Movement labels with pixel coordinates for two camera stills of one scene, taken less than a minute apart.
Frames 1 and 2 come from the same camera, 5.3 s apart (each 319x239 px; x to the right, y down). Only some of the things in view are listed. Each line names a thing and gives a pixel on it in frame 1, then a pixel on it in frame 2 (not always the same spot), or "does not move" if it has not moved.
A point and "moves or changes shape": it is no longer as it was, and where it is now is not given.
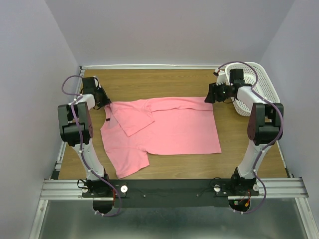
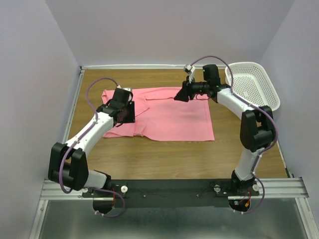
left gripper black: x=104 y=98 → x=130 y=112
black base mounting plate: x=170 y=193 does not move
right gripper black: x=211 y=92 → x=187 y=89
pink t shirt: x=131 y=129 moves or changes shape
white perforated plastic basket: x=255 y=76 does not move
